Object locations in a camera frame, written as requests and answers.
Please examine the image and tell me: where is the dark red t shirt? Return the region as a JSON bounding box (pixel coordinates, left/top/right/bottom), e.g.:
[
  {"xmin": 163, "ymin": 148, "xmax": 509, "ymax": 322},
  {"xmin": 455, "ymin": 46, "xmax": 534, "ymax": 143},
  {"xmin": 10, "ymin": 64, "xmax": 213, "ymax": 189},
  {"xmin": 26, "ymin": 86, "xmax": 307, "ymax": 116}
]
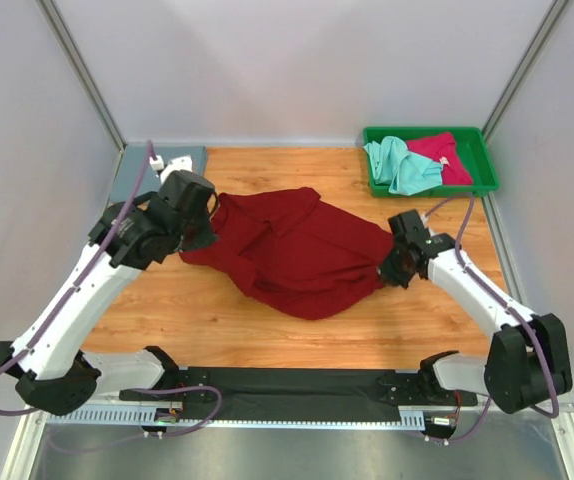
[{"xmin": 180, "ymin": 187, "xmax": 393, "ymax": 320}]

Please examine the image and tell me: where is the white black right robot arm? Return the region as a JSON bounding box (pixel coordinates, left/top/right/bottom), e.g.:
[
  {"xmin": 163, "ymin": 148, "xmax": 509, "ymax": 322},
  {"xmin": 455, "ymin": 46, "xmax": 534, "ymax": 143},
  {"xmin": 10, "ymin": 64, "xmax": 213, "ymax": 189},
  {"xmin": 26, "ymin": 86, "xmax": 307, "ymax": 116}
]
[{"xmin": 378, "ymin": 210, "xmax": 573, "ymax": 414}]

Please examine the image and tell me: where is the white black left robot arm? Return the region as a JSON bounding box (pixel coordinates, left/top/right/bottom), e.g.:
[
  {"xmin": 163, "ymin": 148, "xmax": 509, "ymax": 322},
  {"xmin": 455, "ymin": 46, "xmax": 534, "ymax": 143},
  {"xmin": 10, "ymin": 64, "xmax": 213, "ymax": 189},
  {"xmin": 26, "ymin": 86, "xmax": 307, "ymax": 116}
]
[{"xmin": 0, "ymin": 170, "xmax": 216, "ymax": 416}]

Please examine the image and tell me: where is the folded grey blue t shirt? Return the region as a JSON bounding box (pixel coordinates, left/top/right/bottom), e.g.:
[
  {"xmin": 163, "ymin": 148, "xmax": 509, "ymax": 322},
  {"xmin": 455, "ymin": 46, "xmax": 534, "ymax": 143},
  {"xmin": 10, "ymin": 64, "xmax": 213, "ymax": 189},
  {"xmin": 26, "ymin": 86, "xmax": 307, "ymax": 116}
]
[{"xmin": 108, "ymin": 143, "xmax": 208, "ymax": 204}]

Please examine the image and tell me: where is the teal t shirt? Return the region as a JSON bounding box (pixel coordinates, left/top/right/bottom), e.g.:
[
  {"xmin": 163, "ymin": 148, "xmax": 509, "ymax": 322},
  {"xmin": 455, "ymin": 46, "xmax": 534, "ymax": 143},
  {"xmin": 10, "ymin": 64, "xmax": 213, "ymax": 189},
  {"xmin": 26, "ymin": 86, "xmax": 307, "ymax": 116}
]
[{"xmin": 363, "ymin": 136, "xmax": 443, "ymax": 196}]

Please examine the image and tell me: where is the pink t shirt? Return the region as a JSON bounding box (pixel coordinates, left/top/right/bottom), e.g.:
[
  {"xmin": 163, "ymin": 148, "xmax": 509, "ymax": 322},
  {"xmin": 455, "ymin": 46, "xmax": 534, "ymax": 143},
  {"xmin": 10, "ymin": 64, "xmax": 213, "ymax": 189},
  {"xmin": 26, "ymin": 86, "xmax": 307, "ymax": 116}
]
[{"xmin": 406, "ymin": 132, "xmax": 473, "ymax": 186}]

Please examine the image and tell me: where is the green plastic tray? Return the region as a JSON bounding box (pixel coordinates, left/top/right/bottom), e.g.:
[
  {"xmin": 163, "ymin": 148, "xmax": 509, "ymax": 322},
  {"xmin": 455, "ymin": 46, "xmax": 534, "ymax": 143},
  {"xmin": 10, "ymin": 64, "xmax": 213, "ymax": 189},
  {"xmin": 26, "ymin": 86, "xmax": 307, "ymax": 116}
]
[{"xmin": 362, "ymin": 126, "xmax": 500, "ymax": 198}]

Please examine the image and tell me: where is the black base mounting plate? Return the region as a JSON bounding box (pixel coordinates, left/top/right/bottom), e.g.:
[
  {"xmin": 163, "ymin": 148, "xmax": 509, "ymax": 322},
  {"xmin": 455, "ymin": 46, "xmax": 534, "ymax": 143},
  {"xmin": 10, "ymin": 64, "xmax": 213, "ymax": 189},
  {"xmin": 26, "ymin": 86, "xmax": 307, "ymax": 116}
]
[{"xmin": 119, "ymin": 366, "xmax": 479, "ymax": 422}]

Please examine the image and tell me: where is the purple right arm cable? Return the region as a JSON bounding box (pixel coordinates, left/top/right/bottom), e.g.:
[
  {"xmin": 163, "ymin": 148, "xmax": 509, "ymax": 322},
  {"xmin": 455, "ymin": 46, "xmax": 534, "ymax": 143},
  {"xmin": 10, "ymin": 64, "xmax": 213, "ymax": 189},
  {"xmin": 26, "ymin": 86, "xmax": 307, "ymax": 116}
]
[{"xmin": 419, "ymin": 192, "xmax": 563, "ymax": 446}]

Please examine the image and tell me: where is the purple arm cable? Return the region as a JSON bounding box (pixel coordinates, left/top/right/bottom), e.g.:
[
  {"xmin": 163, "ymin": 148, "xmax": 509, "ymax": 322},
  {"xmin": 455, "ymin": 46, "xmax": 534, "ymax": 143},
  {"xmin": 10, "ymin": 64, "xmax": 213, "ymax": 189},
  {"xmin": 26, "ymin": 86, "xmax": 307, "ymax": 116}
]
[
  {"xmin": 0, "ymin": 139, "xmax": 224, "ymax": 454},
  {"xmin": 419, "ymin": 192, "xmax": 563, "ymax": 446}
]

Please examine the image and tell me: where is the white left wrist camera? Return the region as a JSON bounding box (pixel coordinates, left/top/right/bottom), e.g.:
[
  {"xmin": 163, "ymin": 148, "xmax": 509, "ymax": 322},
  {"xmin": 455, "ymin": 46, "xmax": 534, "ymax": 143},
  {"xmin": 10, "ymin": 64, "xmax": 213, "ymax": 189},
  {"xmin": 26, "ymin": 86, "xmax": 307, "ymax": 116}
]
[{"xmin": 149, "ymin": 155, "xmax": 193, "ymax": 184}]

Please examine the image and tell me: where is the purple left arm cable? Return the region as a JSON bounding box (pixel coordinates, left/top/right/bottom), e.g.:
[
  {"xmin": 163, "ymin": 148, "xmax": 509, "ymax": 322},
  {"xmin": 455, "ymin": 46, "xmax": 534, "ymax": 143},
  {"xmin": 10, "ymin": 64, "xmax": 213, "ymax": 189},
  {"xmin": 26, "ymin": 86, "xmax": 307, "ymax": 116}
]
[{"xmin": 0, "ymin": 139, "xmax": 224, "ymax": 454}]

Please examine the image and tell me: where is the slotted grey cable duct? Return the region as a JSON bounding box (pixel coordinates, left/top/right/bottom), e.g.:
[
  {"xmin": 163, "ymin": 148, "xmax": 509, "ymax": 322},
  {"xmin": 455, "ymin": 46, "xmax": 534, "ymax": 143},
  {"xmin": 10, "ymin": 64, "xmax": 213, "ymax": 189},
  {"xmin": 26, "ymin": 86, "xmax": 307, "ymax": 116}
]
[{"xmin": 46, "ymin": 404, "xmax": 425, "ymax": 432}]

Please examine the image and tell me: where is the aluminium front frame rail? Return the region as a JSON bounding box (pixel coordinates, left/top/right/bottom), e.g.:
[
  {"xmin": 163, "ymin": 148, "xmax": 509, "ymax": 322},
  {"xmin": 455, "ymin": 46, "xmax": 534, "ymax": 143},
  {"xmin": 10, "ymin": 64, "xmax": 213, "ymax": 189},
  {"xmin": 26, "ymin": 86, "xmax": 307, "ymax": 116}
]
[{"xmin": 26, "ymin": 363, "xmax": 574, "ymax": 414}]

